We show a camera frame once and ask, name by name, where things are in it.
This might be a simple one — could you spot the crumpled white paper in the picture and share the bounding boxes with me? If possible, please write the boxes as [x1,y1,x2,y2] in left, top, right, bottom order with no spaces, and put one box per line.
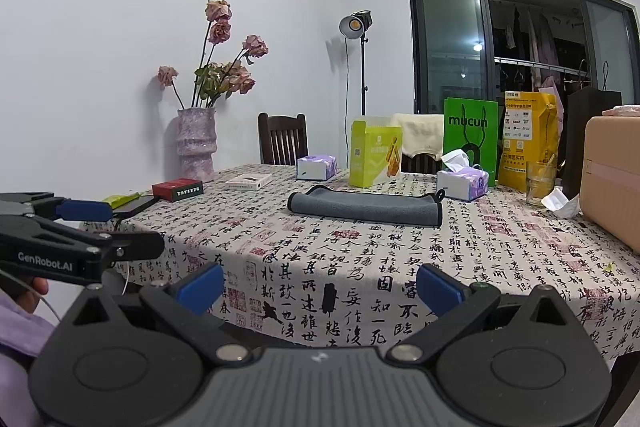
[541,187,580,219]

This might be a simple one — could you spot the dried pink roses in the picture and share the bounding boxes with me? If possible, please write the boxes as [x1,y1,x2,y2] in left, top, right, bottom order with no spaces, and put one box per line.
[156,0,271,111]

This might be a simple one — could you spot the tissue pack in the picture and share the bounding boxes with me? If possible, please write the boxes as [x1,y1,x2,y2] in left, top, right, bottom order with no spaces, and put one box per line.
[436,150,489,202]
[296,155,337,181]

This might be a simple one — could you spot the lime green carton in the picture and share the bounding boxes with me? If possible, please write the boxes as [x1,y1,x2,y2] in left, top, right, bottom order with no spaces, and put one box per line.
[348,117,402,188]

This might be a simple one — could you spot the black phone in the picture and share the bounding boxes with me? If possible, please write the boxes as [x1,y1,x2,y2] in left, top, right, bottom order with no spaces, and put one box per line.
[113,194,158,220]

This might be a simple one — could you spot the dark wooden chair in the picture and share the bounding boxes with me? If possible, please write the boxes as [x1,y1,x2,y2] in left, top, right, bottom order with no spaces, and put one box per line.
[257,113,308,166]

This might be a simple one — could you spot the black paper bag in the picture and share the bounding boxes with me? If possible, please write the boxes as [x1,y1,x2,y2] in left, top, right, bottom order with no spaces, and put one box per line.
[562,86,622,199]

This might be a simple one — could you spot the left tissue pack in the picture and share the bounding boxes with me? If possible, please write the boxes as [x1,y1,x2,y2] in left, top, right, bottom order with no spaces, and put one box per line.
[296,155,337,181]

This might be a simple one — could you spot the yellow paper bag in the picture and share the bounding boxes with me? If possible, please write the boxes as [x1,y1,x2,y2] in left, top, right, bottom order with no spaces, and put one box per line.
[498,91,560,192]

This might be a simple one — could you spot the purple sleeve forearm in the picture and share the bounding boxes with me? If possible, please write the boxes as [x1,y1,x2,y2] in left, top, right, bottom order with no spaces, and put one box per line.
[0,291,54,427]

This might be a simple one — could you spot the pink textured vase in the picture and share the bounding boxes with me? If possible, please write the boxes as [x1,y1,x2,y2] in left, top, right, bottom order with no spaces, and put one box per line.
[176,107,217,183]

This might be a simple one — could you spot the studio light on stand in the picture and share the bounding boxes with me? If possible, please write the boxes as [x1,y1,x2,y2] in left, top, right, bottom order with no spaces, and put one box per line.
[338,8,374,117]

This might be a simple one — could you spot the chair with cream blanket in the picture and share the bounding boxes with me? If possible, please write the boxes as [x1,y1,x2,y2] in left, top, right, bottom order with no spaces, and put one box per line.
[390,114,444,174]

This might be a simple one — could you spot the black framed glass door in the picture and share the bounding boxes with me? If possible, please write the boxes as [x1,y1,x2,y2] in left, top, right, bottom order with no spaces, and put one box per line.
[409,0,639,114]

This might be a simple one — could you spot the glass with spoon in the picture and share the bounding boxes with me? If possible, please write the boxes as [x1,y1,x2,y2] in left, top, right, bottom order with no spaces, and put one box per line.
[526,154,556,206]

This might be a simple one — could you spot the red small box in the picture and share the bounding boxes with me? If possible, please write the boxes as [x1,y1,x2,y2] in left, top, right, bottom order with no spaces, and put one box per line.
[152,178,204,202]

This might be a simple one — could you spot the person left hand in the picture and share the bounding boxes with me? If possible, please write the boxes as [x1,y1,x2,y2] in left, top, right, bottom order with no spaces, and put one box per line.
[15,277,49,313]

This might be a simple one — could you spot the purple grey microfibre towel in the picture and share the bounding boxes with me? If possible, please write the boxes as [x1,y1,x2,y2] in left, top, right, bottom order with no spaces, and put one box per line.
[288,185,446,228]

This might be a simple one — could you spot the white small box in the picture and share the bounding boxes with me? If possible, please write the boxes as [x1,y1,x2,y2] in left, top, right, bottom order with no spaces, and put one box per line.
[224,173,272,192]

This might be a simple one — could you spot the right tissue pack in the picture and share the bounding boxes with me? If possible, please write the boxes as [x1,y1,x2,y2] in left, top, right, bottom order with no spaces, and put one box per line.
[436,150,489,202]

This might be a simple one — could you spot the beige case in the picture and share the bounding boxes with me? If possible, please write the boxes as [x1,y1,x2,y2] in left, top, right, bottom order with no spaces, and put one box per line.
[579,105,640,253]

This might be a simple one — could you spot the green mucun paper bag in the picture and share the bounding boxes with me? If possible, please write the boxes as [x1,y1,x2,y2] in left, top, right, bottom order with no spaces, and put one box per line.
[442,98,499,186]

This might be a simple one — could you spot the calligraphy print tablecloth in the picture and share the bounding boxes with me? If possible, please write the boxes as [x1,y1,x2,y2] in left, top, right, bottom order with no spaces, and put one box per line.
[117,165,639,359]

